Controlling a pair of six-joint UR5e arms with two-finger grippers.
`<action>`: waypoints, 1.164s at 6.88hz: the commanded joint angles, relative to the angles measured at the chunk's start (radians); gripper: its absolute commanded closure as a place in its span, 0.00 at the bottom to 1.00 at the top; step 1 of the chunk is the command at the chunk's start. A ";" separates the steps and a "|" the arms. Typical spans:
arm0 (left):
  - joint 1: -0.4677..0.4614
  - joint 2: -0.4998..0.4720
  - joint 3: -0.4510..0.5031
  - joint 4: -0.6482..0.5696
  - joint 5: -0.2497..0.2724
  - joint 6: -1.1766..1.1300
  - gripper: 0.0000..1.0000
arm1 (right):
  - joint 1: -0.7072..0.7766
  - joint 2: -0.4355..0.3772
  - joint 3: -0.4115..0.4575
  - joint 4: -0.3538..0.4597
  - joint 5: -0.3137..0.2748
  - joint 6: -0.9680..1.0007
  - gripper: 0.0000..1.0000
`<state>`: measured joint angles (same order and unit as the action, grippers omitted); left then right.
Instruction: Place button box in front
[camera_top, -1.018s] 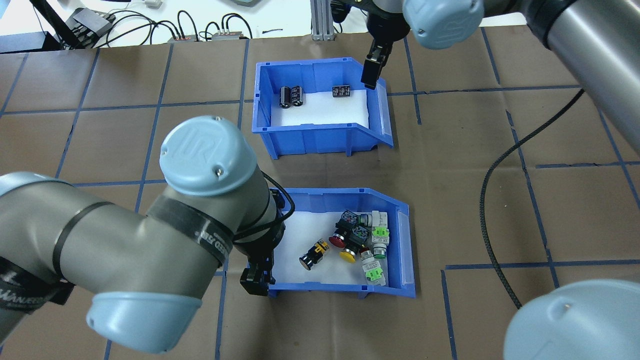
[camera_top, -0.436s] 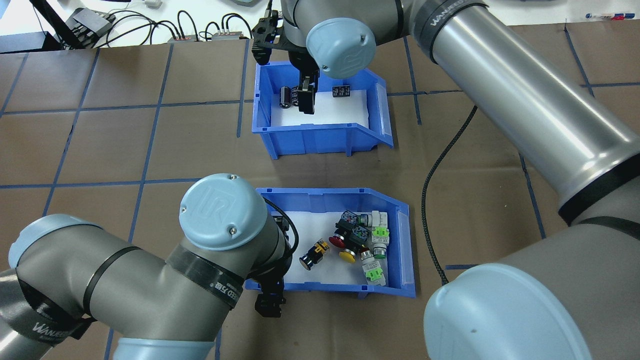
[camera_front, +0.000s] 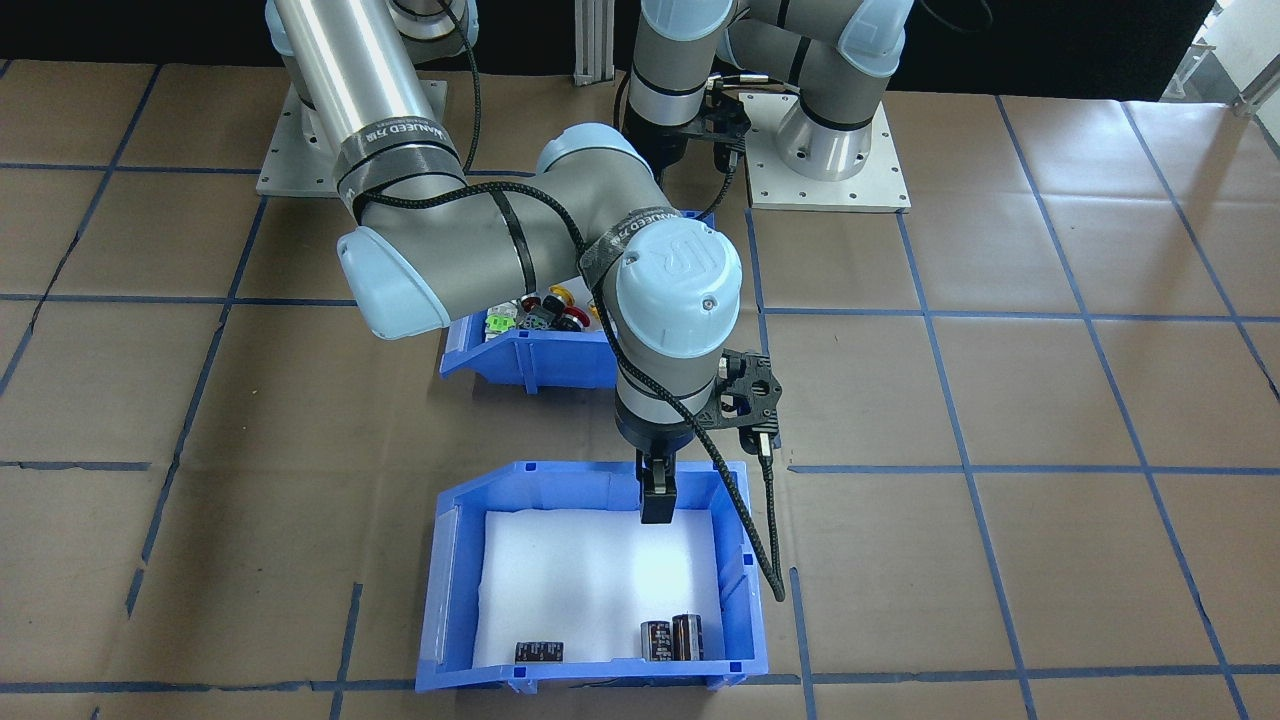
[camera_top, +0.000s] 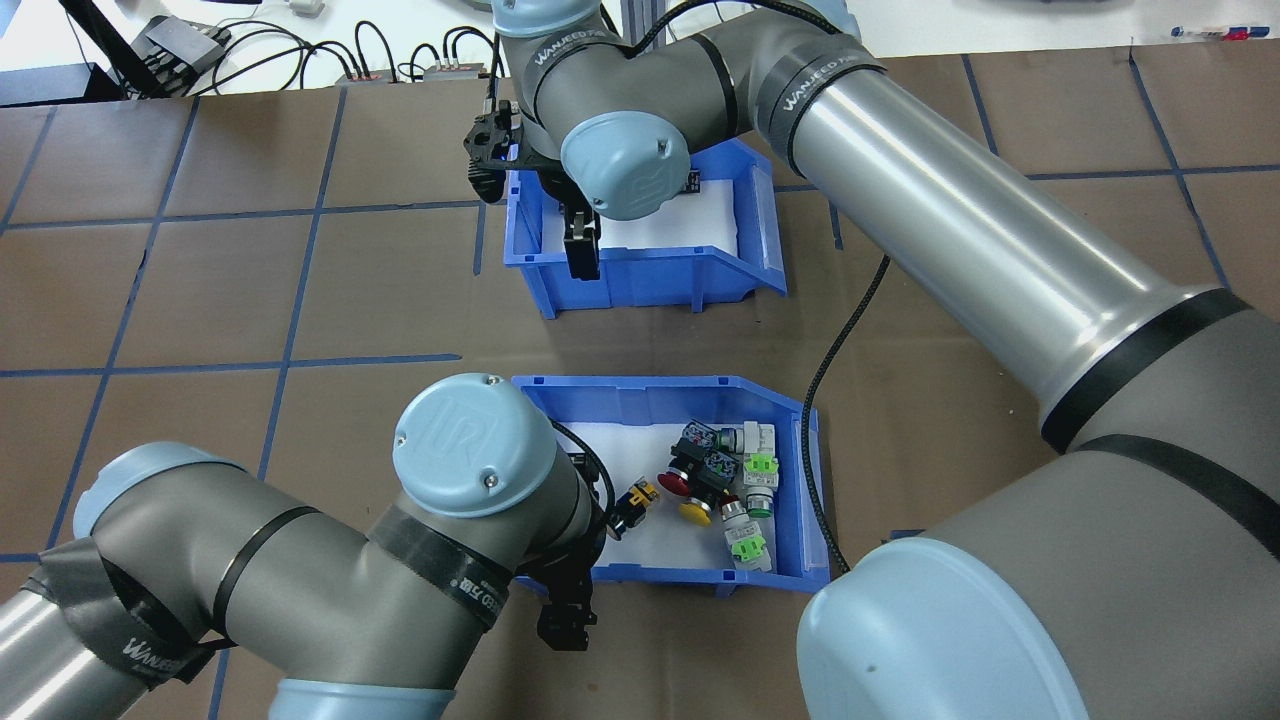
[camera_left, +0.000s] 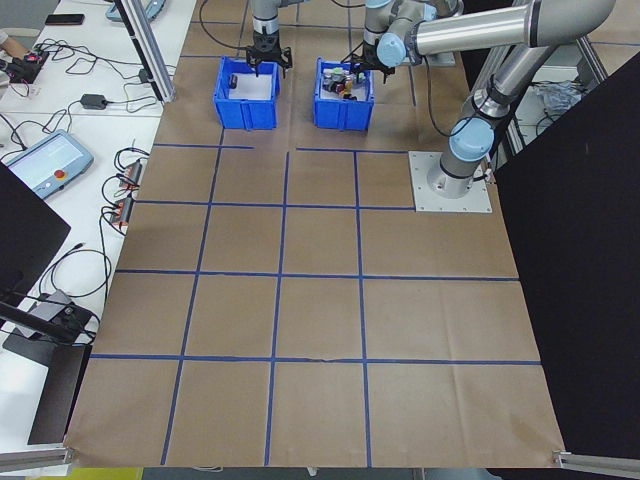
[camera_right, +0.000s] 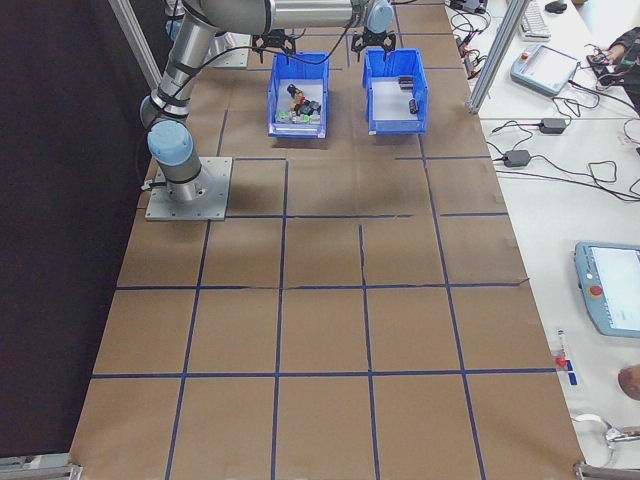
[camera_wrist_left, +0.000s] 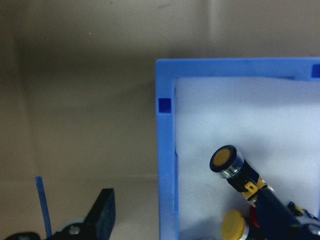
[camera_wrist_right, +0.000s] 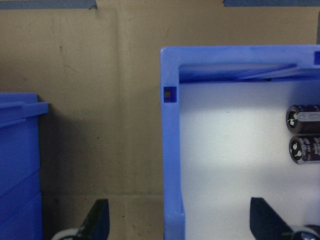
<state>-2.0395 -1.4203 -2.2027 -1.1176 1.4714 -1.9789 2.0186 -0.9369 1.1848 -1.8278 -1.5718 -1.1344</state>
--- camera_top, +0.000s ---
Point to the blue plastic storage bin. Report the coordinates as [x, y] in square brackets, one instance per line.
[650, 400]
[650, 285]

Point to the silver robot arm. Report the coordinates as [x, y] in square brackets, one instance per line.
[300, 560]
[950, 230]

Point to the black button with yellow block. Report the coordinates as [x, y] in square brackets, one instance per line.
[635, 497]

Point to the red mushroom push button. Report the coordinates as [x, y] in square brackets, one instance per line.
[672, 484]

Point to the yellow mushroom push button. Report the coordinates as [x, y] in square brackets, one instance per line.
[696, 513]

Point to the push button with green block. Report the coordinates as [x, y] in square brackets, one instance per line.
[762, 467]
[750, 547]

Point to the white foam liner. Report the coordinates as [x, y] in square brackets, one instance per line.
[670, 230]
[660, 555]

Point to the grey usb hub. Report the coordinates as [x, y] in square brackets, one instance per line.
[362, 76]
[455, 72]

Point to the aluminium profile bar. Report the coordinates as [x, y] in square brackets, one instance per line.
[628, 12]

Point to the small white object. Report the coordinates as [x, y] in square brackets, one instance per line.
[307, 7]

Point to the black power strip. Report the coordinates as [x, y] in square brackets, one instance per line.
[180, 42]

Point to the black stand leg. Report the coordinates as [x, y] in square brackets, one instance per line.
[100, 45]

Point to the red and blue marker pens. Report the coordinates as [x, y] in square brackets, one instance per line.
[1215, 34]

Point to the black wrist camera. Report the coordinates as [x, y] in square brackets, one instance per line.
[485, 175]

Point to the white contact block switch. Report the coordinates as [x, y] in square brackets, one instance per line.
[757, 437]

